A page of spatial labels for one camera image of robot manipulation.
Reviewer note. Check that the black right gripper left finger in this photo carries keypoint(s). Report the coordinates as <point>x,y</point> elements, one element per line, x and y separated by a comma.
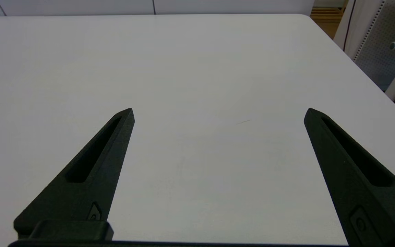
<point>93,185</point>

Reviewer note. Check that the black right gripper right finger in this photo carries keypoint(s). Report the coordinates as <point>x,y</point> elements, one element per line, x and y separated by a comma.
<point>351,185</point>

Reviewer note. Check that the white perforated panel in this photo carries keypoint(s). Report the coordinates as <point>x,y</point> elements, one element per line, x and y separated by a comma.
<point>379,41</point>

